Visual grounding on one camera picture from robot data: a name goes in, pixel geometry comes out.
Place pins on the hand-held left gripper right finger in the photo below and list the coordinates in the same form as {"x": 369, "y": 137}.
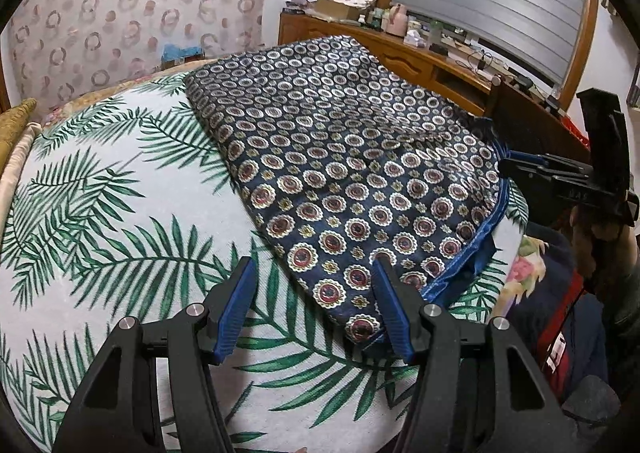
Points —
{"x": 395, "y": 313}

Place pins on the clutter of small desk things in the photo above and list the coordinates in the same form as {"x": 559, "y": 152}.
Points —
{"x": 465, "y": 45}

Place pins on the blue plastic bag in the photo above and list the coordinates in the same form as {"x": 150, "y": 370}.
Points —
{"x": 182, "y": 55}

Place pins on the person's dark red-striped clothing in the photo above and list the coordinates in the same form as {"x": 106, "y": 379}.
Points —
{"x": 560, "y": 333}

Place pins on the red plastic basket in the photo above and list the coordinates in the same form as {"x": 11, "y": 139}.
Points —
{"x": 577, "y": 130}

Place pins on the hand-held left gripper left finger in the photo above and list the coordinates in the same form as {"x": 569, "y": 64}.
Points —
{"x": 234, "y": 315}

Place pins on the palm leaf print bedsheet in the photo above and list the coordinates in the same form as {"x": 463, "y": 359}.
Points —
{"x": 100, "y": 233}

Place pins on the cream pillow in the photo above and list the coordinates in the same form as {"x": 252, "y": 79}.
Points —
{"x": 15, "y": 183}

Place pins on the pink jug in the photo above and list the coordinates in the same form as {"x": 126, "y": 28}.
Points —
{"x": 397, "y": 19}

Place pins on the wooden cabinet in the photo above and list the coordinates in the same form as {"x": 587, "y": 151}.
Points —
{"x": 400, "y": 53}

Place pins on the floral cardboard box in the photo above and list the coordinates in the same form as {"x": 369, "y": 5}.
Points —
{"x": 350, "y": 0}

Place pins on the navy patterned satin garment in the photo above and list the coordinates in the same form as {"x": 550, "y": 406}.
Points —
{"x": 325, "y": 158}

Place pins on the circle print curtain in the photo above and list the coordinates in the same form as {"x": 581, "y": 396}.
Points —
{"x": 125, "y": 8}

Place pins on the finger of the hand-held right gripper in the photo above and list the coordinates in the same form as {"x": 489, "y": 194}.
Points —
{"x": 540, "y": 175}
{"x": 565, "y": 162}

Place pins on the person's right hand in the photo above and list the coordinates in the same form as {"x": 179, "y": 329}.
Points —
{"x": 592, "y": 248}

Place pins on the person's right forearm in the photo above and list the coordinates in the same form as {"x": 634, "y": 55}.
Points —
{"x": 622, "y": 313}

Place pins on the gold cushion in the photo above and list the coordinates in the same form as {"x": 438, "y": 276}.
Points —
{"x": 17, "y": 123}

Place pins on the floral blanket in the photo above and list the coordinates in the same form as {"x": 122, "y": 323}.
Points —
{"x": 525, "y": 263}

